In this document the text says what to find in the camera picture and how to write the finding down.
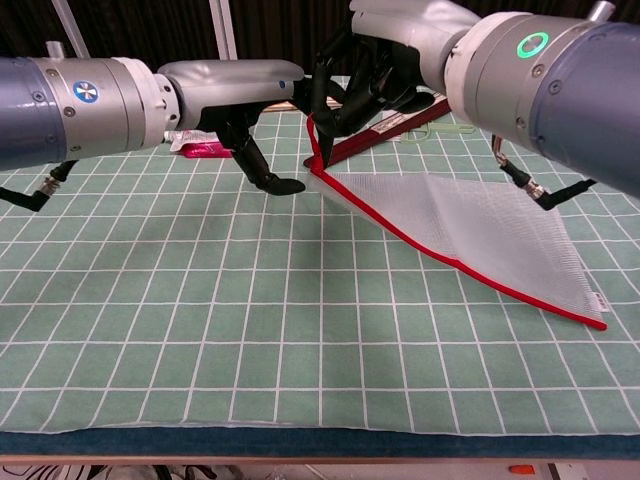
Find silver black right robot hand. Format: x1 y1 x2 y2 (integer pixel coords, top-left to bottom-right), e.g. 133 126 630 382
312 0 481 170

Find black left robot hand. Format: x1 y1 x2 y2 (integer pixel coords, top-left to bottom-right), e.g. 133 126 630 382
157 58 347 197

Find white mesh zipper pouch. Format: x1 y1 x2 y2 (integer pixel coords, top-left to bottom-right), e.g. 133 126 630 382
304 112 609 332

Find dark red folded fan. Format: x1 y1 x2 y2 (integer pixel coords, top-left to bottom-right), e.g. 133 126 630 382
303 94 451 169

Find silver red spout pouch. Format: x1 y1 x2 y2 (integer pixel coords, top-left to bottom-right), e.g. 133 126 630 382
164 128 237 160

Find pale green plastic clip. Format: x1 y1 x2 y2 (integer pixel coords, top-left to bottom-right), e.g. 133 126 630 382
402 122 475 145

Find green white grid tablecloth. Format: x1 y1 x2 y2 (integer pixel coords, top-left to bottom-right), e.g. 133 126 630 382
0 74 640 437

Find dark teal under cloth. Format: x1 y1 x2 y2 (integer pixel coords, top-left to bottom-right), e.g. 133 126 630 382
0 425 640 460

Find white aluminium frame post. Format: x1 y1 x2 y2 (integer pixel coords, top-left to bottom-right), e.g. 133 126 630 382
208 0 239 62
51 0 92 59

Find black arm cable with connector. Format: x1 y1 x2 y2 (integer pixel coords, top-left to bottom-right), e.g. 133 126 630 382
491 133 599 212
0 159 80 214

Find black floor cables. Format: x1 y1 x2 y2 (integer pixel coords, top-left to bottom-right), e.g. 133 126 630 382
0 463 242 480

